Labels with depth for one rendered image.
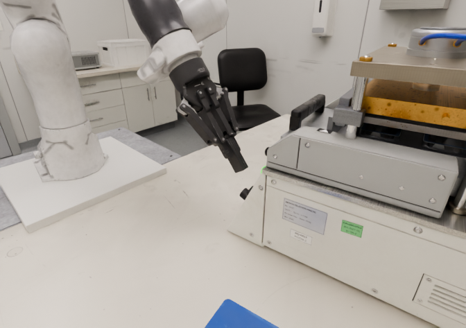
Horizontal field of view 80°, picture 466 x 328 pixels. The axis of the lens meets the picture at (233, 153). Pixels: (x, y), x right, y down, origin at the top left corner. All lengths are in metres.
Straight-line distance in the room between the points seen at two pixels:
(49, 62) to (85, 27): 2.64
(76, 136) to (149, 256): 0.39
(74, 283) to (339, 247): 0.45
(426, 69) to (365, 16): 1.69
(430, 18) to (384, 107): 1.56
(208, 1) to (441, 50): 0.42
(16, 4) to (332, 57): 1.80
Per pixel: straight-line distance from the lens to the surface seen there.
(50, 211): 0.76
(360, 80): 0.42
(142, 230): 0.65
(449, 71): 0.41
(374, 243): 0.48
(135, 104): 2.98
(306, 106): 0.56
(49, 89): 0.79
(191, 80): 0.55
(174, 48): 0.56
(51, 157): 0.86
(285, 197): 0.49
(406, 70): 0.41
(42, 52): 0.72
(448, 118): 0.44
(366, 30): 2.08
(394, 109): 0.46
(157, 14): 0.58
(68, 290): 0.59
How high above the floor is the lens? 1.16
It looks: 26 degrees down
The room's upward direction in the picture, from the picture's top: straight up
